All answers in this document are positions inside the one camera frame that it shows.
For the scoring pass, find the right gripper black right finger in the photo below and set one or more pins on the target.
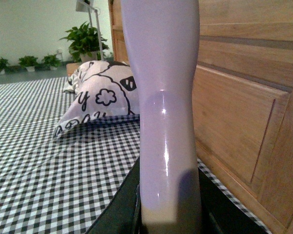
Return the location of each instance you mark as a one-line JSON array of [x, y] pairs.
[[222, 212]]

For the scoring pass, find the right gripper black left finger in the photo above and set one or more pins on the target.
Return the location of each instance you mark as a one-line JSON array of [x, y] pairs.
[[123, 214]]

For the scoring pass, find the beige hand brush black bristles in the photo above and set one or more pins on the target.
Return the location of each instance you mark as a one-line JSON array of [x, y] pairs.
[[162, 42]]

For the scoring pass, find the black white checkered bedsheet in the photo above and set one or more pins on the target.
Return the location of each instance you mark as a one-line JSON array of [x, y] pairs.
[[57, 185]]

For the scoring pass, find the white pillow black doodles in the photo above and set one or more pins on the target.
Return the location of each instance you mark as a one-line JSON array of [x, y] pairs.
[[105, 92]]

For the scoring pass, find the wooden headboard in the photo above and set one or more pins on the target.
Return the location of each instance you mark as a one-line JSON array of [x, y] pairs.
[[242, 103]]

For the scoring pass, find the small potted plant right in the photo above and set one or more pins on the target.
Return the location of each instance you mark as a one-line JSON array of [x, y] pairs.
[[51, 61]]

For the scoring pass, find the large potted green plant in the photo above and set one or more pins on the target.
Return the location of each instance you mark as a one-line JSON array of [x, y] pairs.
[[84, 39]]

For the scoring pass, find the small potted plant middle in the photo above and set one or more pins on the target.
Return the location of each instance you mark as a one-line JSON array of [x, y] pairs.
[[28, 62]]

